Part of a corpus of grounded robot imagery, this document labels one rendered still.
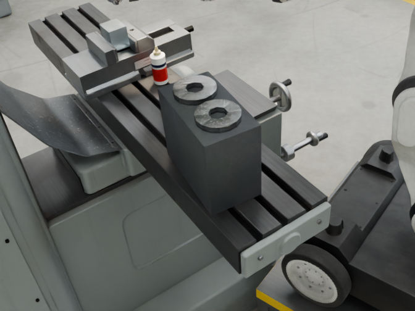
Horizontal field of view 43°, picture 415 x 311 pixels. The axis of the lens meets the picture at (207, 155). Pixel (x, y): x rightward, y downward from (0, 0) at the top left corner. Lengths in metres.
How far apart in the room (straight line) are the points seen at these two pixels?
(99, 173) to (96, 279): 0.39
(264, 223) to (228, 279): 0.86
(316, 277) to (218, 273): 0.48
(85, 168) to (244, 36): 2.38
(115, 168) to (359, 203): 0.71
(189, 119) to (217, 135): 0.07
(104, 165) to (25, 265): 0.32
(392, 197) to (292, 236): 0.66
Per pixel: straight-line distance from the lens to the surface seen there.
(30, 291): 1.47
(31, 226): 1.35
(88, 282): 1.65
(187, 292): 1.88
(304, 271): 1.54
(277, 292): 1.62
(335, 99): 3.01
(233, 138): 0.95
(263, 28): 3.69
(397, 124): 1.29
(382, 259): 1.52
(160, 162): 1.19
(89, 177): 1.40
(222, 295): 1.88
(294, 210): 1.07
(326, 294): 1.57
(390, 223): 1.61
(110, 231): 1.54
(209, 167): 0.97
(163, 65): 1.41
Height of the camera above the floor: 1.75
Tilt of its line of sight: 42 degrees down
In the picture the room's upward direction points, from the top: 5 degrees counter-clockwise
